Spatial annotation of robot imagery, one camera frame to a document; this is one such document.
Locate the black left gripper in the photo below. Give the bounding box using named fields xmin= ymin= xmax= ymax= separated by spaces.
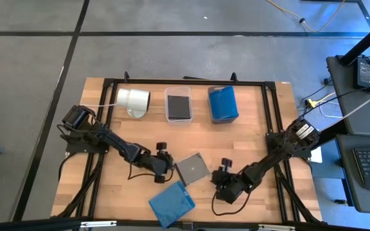
xmin=138 ymin=141 xmax=175 ymax=185

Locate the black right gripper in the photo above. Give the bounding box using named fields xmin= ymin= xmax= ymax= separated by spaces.
xmin=211 ymin=157 xmax=249 ymax=205

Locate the blue container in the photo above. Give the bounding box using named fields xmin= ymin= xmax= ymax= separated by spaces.
xmin=207 ymin=85 xmax=240 ymax=125

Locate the white cylindrical lamp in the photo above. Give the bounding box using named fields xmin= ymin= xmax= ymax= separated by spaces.
xmin=116 ymin=88 xmax=152 ymax=119

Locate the clear plastic bin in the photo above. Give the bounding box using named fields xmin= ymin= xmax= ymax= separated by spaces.
xmin=164 ymin=85 xmax=195 ymax=125

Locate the white paper sheet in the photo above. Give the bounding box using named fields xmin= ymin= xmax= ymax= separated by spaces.
xmin=308 ymin=146 xmax=324 ymax=164

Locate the grey keyboard desk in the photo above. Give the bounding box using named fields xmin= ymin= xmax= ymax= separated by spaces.
xmin=335 ymin=133 xmax=370 ymax=215

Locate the grey side table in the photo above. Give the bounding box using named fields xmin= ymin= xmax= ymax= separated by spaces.
xmin=325 ymin=55 xmax=370 ymax=138

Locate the black power adapter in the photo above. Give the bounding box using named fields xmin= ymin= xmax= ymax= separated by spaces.
xmin=353 ymin=56 xmax=370 ymax=93

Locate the black slanted pole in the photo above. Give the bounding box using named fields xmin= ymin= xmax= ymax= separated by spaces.
xmin=341 ymin=15 xmax=370 ymax=67

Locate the black left wrist camera cable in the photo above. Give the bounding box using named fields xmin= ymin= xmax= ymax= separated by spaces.
xmin=127 ymin=160 xmax=173 ymax=181

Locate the black aluminium table frame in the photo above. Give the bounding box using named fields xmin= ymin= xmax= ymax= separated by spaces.
xmin=50 ymin=71 xmax=324 ymax=225

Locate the white lamp cable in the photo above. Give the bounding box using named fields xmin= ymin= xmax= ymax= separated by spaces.
xmin=76 ymin=102 xmax=119 ymax=108

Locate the white slanted cable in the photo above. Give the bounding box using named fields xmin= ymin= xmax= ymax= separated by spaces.
xmin=309 ymin=85 xmax=370 ymax=139

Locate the black overhead camera beam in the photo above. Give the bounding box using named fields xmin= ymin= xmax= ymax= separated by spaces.
xmin=0 ymin=217 xmax=370 ymax=231

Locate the yellow extension cable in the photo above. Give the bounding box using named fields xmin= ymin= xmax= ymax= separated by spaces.
xmin=265 ymin=0 xmax=347 ymax=33

